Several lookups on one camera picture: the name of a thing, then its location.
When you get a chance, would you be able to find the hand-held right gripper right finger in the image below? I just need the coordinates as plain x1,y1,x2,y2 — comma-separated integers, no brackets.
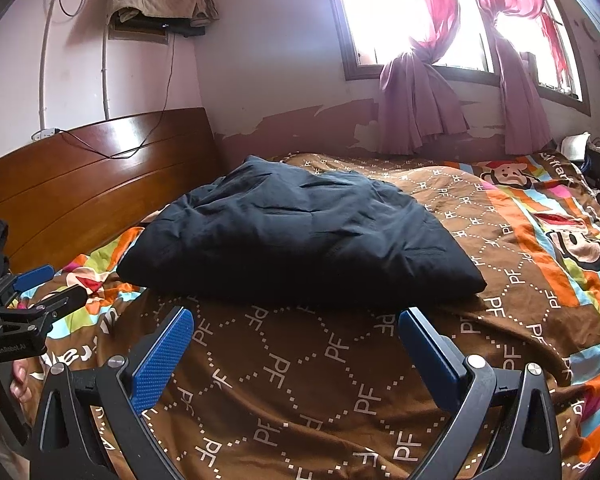
397,307,563,480

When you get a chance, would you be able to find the person's left hand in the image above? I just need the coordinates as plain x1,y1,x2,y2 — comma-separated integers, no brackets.
7,360,47,405

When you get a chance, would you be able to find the window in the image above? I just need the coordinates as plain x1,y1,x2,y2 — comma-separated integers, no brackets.
322,0,593,116

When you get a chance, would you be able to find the black cable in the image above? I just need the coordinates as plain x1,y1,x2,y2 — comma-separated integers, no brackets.
57,30,176,160

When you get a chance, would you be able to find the wooden headboard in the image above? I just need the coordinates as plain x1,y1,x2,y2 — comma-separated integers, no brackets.
0,107,226,271

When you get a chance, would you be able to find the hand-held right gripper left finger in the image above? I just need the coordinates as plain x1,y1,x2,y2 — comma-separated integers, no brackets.
30,306,196,480

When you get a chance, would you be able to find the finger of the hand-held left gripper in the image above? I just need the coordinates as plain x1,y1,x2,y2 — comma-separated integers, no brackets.
27,285,88,328
7,266,56,293

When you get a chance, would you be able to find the black set-top box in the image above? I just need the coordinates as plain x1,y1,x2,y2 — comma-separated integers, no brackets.
115,17,206,38

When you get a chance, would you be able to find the white bag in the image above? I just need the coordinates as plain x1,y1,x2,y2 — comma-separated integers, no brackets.
562,132,592,161

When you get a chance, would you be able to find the pink curtain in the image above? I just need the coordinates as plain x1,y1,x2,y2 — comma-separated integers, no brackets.
325,0,471,156
460,0,576,156

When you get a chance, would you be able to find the brown printed blanket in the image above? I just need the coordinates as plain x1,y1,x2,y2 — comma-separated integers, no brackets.
10,150,600,480

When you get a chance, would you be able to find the white wall pipe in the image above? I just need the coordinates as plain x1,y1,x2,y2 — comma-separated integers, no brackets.
101,25,113,121
39,0,71,133

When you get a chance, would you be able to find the dark navy padded jacket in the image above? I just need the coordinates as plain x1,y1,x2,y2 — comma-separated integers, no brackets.
116,155,487,306

